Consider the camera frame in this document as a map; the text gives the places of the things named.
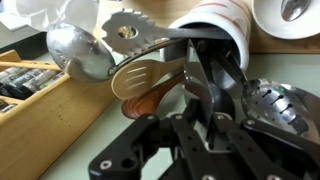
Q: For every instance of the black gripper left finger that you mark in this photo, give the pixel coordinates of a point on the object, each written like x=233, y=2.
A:
x=125, y=157

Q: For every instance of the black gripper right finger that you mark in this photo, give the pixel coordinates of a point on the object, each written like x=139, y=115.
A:
x=256, y=151

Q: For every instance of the wooden slotted spatula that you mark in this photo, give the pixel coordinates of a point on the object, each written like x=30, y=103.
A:
x=138, y=77

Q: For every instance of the white utensil bucket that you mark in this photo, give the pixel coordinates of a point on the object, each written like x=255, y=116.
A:
x=232, y=16

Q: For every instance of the silver slotted spoon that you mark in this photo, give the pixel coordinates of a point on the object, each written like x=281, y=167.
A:
x=272, y=102

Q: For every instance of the lower wooden spice rack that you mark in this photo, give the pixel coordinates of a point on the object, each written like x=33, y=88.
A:
x=36, y=131

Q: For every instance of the silver ladle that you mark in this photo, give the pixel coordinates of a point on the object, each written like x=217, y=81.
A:
x=85, y=58

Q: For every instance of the silver pasta server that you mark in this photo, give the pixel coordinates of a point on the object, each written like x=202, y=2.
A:
x=129, y=32

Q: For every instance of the small white bowl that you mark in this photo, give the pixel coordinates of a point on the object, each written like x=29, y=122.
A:
x=267, y=14

